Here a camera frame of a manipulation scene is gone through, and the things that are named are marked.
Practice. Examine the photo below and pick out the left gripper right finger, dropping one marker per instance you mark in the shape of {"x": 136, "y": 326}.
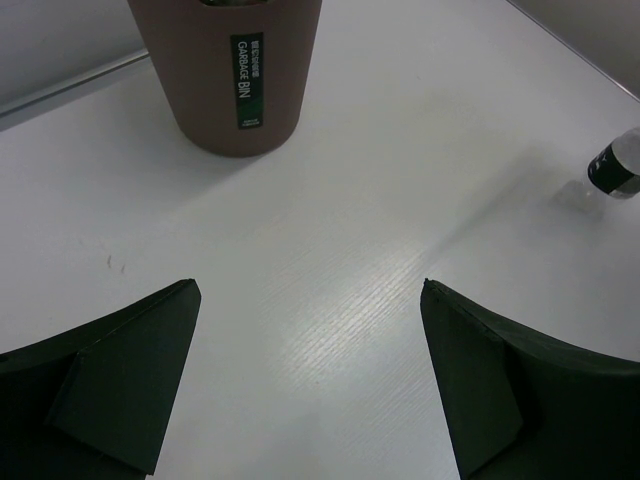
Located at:
{"x": 520, "y": 404}

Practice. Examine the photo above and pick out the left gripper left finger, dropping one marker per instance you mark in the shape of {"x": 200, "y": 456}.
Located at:
{"x": 95, "y": 402}

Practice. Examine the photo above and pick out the small black-cap clear bottle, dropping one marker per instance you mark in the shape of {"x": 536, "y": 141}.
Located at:
{"x": 615, "y": 171}

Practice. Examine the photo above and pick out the brown plastic waste bin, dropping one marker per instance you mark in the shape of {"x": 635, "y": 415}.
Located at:
{"x": 234, "y": 76}

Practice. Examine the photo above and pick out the aluminium frame rail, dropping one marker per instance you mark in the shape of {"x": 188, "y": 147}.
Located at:
{"x": 52, "y": 97}

